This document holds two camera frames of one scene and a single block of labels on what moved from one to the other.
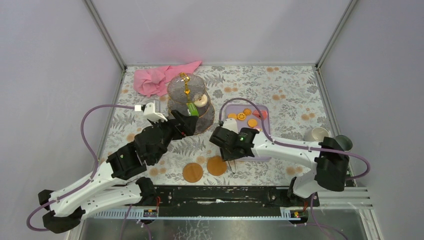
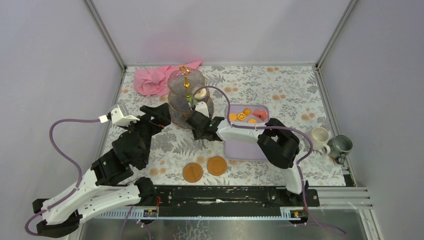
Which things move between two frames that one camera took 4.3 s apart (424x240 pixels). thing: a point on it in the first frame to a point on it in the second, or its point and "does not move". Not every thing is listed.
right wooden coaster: [216, 166] does not move
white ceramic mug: [319, 133] does not move
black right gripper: [226, 156] to [196, 135]
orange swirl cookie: [247, 111] does not move
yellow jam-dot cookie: [241, 116] does not move
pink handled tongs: [233, 173] to [205, 143]
